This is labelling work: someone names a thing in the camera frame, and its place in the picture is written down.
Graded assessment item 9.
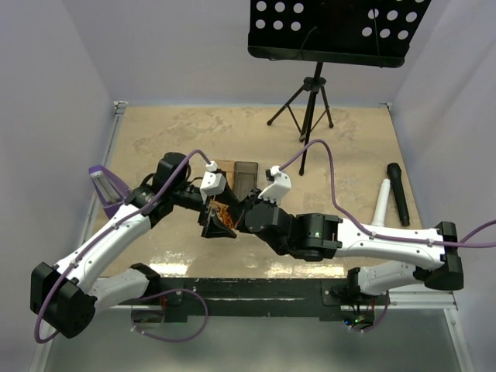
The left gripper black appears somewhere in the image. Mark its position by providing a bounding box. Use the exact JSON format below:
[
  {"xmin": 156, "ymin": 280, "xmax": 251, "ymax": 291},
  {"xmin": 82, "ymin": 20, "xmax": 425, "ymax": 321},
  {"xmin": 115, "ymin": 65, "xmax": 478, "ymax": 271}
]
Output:
[{"xmin": 172, "ymin": 180, "xmax": 238, "ymax": 237}]

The yellow red cable ball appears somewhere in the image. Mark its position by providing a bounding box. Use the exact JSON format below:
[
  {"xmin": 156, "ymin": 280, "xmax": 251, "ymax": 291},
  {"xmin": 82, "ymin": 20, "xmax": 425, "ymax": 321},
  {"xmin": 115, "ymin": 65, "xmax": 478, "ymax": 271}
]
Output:
[{"xmin": 210, "ymin": 201, "xmax": 236, "ymax": 229}]

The grey transparent bin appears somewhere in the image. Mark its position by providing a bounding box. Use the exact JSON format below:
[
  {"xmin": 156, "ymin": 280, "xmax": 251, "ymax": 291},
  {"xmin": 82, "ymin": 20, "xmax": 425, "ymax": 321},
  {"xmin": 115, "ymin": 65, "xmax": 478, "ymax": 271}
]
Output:
[{"xmin": 233, "ymin": 161, "xmax": 259, "ymax": 201}]

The orange transparent bin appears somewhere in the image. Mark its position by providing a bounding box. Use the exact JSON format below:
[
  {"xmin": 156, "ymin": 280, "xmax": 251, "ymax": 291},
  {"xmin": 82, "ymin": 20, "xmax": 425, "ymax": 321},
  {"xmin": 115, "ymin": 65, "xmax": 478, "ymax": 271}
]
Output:
[{"xmin": 215, "ymin": 159, "xmax": 236, "ymax": 188}]

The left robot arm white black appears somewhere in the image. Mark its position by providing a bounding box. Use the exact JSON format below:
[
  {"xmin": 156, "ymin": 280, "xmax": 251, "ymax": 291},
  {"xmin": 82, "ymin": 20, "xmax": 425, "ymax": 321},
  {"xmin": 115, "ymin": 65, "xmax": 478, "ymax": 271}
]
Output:
[{"xmin": 30, "ymin": 152, "xmax": 239, "ymax": 343}]

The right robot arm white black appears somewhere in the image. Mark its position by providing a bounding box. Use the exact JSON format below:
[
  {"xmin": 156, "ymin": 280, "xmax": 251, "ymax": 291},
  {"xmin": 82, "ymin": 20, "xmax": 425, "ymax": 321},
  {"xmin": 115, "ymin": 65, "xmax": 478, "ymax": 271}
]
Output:
[{"xmin": 228, "ymin": 189, "xmax": 464, "ymax": 305}]

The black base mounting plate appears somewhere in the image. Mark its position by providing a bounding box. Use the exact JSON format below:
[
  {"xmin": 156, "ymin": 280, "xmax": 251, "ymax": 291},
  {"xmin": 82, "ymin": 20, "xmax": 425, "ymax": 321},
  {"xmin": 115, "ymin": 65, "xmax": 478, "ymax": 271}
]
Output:
[{"xmin": 124, "ymin": 277, "xmax": 388, "ymax": 322}]

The purple metronome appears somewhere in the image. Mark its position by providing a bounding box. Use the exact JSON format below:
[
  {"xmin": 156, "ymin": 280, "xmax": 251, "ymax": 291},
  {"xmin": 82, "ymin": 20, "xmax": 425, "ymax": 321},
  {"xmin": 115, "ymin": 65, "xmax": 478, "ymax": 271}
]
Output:
[{"xmin": 88, "ymin": 165, "xmax": 131, "ymax": 219}]

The white microphone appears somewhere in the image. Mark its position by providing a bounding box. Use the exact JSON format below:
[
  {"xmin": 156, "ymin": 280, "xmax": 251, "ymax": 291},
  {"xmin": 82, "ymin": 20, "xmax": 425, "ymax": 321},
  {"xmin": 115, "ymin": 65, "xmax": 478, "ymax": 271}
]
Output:
[{"xmin": 371, "ymin": 178, "xmax": 391, "ymax": 227}]

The black microphone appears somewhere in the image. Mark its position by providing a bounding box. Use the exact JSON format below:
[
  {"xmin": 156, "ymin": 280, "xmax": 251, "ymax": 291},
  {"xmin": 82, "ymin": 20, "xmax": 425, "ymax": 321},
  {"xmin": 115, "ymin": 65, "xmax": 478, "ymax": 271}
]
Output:
[{"xmin": 387, "ymin": 163, "xmax": 410, "ymax": 227}]

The black music stand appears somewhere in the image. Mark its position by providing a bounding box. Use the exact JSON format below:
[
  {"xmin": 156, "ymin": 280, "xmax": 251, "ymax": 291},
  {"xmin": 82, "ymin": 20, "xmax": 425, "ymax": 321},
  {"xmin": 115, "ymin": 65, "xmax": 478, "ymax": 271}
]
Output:
[{"xmin": 246, "ymin": 0, "xmax": 432, "ymax": 177}]

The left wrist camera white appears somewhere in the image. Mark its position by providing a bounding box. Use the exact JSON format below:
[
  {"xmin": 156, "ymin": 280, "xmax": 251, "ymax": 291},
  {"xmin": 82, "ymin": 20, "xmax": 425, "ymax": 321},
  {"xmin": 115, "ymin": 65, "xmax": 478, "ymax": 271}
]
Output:
[{"xmin": 199, "ymin": 161, "xmax": 226, "ymax": 198}]

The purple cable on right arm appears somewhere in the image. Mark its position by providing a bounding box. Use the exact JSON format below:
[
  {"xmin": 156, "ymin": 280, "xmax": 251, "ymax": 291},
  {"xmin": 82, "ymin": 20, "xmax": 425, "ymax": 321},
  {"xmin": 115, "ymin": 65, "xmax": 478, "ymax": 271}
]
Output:
[{"xmin": 280, "ymin": 139, "xmax": 496, "ymax": 334}]

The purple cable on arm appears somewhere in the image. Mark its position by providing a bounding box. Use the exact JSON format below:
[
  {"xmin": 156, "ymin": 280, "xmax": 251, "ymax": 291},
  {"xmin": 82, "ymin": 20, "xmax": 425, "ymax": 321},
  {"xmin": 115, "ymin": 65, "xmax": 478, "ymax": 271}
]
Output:
[
  {"xmin": 33, "ymin": 149, "xmax": 210, "ymax": 344},
  {"xmin": 280, "ymin": 139, "xmax": 496, "ymax": 334}
]

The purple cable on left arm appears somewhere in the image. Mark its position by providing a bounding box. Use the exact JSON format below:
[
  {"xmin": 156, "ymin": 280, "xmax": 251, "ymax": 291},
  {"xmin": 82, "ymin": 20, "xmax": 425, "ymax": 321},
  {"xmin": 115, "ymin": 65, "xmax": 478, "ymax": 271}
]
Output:
[{"xmin": 33, "ymin": 149, "xmax": 210, "ymax": 344}]

